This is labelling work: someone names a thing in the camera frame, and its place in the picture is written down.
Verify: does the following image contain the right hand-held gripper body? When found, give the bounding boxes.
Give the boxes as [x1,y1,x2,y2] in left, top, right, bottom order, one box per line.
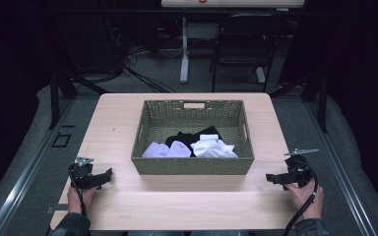
[283,147,320,190]

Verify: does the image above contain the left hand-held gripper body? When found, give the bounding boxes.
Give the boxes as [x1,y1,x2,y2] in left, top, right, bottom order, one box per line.
[68,156,96,191]

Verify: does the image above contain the person's left hand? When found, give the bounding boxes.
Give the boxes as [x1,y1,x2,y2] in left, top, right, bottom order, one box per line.
[66,185,98,215]

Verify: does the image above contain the person's right hand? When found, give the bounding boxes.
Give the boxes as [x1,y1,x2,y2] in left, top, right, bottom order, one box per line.
[283,178,325,220]

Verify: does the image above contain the pale lilac sock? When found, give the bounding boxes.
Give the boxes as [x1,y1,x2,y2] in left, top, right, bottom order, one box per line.
[164,140,193,159]
[141,141,170,159]

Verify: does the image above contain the white sock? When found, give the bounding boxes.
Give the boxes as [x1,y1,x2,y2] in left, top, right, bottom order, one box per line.
[189,133,240,159]

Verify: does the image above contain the black metal stand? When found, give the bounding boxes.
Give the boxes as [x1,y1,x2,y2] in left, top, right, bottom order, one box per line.
[269,69,330,134]
[48,63,110,130]

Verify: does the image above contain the green woven basket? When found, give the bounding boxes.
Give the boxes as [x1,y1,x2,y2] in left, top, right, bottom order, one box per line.
[130,99,256,176]

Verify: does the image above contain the black sock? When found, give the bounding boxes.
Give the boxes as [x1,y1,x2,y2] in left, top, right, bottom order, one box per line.
[164,125,224,158]

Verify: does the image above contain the black folding chair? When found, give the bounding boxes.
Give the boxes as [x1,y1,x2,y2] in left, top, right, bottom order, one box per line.
[209,13,290,93]

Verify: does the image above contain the white-legged table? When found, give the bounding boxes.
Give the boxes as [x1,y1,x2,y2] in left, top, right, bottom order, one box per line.
[160,0,306,85]

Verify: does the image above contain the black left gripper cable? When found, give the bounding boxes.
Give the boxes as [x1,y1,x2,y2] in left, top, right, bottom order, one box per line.
[69,170,89,218]

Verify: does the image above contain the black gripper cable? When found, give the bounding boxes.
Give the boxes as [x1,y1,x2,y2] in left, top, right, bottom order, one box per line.
[282,159,320,236]
[69,170,89,218]

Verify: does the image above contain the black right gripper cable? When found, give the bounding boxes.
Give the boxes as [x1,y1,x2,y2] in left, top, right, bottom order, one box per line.
[282,159,320,236]

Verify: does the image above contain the black floor socket frame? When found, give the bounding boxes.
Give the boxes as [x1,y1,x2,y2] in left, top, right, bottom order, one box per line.
[51,132,73,148]

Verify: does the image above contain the metal floor rail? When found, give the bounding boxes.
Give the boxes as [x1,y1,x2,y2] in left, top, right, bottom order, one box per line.
[303,99,378,236]
[0,97,77,236]

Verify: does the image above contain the bundle of floor cables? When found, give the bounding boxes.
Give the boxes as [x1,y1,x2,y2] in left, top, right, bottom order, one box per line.
[102,13,177,94]

